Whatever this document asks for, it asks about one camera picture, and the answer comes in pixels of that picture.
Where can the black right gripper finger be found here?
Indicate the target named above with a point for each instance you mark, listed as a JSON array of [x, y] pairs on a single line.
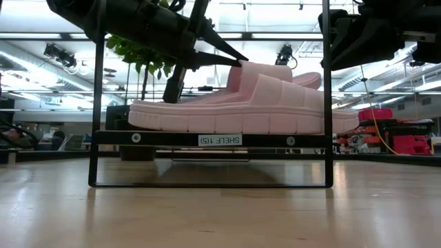
[[339, 20], [365, 41]]

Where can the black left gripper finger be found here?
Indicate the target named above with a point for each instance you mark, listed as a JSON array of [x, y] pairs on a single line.
[[217, 59], [213, 38]]

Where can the pink foam slide sandal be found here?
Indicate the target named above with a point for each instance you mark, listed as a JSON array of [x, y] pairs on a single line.
[[262, 67], [224, 120]]

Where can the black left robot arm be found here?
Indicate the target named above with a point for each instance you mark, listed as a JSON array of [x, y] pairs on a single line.
[[117, 17]]

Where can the green potted plant black pot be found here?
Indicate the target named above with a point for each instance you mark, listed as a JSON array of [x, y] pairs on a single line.
[[138, 55]]

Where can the small black ceiling device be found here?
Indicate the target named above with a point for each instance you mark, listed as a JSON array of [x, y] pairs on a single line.
[[415, 64]]

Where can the black rack with orange bins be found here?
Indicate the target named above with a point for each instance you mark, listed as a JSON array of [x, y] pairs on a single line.
[[372, 139]]

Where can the black cabinet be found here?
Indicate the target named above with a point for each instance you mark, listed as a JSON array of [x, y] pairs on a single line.
[[115, 117]]

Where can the large red storage bin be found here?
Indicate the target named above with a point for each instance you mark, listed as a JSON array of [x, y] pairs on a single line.
[[411, 144]]

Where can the person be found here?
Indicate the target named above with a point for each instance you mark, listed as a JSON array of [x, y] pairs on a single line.
[[58, 137], [15, 136]]

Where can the wooden shelf with black frame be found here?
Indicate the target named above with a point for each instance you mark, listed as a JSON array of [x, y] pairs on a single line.
[[165, 139]]

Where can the black aluminium table frame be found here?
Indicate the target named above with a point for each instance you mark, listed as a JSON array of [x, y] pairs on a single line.
[[379, 159]]

